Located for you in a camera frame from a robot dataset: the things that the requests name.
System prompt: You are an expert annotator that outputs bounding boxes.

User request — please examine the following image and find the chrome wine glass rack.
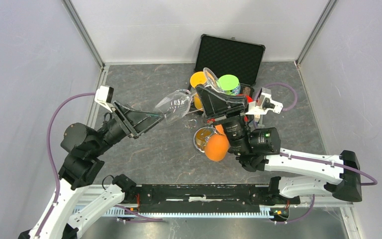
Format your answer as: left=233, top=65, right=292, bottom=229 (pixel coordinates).
left=182, top=105, right=217, bottom=154

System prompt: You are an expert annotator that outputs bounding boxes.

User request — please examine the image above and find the clear wine glass rear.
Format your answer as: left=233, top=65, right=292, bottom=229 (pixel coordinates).
left=203, top=67, right=225, bottom=94

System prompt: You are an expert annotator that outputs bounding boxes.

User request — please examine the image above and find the orange plastic wine glass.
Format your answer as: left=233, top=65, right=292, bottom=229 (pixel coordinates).
left=204, top=124, right=230, bottom=161

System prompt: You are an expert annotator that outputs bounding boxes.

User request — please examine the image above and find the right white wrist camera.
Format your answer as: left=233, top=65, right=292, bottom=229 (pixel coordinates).
left=245, top=88, right=283, bottom=116

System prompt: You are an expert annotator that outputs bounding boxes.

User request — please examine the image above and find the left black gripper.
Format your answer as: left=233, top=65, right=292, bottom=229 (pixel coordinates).
left=91, top=98, right=168, bottom=155

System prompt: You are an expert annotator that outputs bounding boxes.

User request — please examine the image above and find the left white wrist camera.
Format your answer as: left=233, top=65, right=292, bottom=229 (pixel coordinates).
left=94, top=85, right=114, bottom=113

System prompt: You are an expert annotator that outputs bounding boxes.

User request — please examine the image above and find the clear wine glass front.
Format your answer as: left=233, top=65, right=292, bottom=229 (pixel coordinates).
left=154, top=89, right=191, bottom=124

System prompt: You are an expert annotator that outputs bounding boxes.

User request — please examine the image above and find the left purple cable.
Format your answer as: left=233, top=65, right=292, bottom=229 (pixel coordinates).
left=32, top=92, right=96, bottom=239

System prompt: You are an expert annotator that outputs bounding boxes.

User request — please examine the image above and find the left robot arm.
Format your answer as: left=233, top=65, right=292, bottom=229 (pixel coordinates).
left=19, top=102, right=165, bottom=239

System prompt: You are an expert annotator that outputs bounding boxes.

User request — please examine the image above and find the white toy brick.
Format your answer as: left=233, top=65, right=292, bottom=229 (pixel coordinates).
left=253, top=114, right=263, bottom=126

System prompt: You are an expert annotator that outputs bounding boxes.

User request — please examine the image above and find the grey toy brick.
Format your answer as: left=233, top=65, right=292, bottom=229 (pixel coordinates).
left=257, top=120, right=265, bottom=128

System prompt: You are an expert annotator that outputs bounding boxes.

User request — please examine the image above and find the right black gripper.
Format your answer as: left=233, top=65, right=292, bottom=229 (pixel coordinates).
left=195, top=85, right=251, bottom=157

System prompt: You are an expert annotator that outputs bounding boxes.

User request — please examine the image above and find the red plastic wine glass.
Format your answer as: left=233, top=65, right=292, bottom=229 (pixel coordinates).
left=238, top=94, right=254, bottom=103

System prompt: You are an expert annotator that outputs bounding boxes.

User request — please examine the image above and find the yellow plastic wine glass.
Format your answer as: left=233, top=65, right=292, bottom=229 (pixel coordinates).
left=190, top=71, right=208, bottom=111

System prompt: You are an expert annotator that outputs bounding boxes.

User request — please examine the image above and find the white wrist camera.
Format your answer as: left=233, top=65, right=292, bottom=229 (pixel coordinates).
left=245, top=88, right=283, bottom=116
left=94, top=85, right=114, bottom=113

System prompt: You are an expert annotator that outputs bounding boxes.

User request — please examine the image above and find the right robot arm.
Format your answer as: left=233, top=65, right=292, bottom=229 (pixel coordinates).
left=196, top=84, right=362, bottom=203

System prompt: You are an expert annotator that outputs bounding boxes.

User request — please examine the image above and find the black poker chip case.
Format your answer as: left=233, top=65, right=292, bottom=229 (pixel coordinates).
left=193, top=34, right=266, bottom=97

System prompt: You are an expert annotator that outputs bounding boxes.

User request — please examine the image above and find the green plastic wine glass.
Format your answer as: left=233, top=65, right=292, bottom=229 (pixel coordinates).
left=218, top=74, right=241, bottom=95

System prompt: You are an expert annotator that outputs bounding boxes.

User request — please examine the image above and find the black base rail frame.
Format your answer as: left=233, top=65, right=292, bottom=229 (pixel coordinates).
left=67, top=175, right=347, bottom=228

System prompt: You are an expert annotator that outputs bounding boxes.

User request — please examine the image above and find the clear wine glass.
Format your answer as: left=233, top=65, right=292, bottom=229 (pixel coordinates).
left=154, top=89, right=191, bottom=124
left=203, top=67, right=225, bottom=94

